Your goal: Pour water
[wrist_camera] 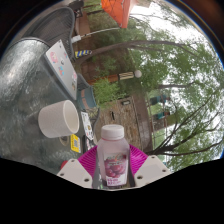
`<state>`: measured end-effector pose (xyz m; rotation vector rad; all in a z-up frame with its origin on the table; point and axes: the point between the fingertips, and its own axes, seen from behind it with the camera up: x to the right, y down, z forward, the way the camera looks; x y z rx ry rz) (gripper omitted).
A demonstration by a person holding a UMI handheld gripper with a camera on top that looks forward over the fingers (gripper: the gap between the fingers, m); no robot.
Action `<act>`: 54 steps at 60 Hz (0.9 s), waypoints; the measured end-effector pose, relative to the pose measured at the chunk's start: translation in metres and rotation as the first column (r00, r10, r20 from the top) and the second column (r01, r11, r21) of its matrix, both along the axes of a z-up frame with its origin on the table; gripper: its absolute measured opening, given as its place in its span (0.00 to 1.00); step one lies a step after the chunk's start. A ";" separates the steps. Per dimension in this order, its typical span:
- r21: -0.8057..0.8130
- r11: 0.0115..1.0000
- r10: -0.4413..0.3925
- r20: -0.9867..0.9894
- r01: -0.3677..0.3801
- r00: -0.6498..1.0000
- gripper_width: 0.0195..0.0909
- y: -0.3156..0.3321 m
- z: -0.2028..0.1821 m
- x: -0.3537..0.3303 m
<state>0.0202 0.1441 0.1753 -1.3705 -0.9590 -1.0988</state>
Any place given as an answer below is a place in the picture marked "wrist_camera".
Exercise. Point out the green plant in teal pot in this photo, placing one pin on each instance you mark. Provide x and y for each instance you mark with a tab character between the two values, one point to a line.
106	91

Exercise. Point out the dark forked trunk tree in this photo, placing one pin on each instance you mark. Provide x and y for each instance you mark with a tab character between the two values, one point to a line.
186	150

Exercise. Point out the person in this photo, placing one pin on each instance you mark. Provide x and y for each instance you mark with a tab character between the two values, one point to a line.
164	115
160	99

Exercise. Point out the slender leaning trunk tree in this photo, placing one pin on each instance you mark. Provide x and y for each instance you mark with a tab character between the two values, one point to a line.
133	45

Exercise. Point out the flat round red coaster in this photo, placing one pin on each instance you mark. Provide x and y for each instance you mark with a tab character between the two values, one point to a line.
64	165

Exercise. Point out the orange canopy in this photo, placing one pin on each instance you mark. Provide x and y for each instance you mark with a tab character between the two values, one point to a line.
120	11

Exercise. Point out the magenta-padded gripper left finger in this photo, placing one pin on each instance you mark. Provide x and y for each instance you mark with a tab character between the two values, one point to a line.
75	173

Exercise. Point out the blue yellow striped cone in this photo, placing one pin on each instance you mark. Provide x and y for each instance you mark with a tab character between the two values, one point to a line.
83	53

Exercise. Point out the silver laptop with stickers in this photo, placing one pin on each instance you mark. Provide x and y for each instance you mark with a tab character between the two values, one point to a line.
61	70

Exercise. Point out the yellow card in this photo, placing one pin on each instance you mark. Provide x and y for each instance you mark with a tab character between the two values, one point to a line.
75	143

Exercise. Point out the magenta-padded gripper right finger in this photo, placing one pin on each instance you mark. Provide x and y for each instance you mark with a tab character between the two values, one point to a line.
151	170

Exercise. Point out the globe lamp post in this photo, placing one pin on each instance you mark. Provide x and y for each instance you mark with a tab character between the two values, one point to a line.
113	77

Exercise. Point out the white ribbed cup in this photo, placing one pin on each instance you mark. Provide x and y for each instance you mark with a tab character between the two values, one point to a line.
55	120

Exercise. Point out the wooden bench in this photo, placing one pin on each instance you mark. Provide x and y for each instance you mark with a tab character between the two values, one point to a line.
83	23

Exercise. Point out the pink juice bottle white cap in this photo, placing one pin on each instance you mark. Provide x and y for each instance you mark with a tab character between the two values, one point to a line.
113	156

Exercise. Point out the white sticker sheet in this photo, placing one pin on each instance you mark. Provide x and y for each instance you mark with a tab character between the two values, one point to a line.
87	125

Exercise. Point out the wall lantern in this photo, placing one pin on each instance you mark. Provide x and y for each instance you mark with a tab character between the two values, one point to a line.
125	102

